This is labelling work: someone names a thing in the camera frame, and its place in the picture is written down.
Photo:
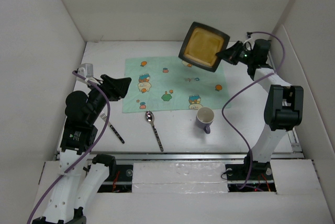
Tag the silver fork patterned handle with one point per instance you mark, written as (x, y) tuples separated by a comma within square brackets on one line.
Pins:
[(104, 118)]

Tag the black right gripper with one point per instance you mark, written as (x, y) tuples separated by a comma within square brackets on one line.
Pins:
[(229, 54)]

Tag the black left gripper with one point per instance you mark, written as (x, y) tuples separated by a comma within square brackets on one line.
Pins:
[(116, 88)]

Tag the purple ceramic mug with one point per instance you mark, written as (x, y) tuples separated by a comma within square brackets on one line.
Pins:
[(204, 118)]

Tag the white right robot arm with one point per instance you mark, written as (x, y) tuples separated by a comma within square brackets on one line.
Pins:
[(283, 108)]

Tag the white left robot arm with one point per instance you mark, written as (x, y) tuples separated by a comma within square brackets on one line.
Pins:
[(68, 197)]

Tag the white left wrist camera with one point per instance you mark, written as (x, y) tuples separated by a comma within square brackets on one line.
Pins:
[(85, 74)]

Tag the square brown glazed plate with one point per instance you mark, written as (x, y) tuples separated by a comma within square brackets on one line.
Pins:
[(201, 44)]

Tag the green cartoon print cloth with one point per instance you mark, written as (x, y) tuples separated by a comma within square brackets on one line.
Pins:
[(169, 83)]

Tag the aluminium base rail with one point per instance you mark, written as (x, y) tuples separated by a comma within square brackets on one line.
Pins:
[(172, 168)]

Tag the silver spoon patterned handle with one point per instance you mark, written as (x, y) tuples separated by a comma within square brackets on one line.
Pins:
[(150, 120)]

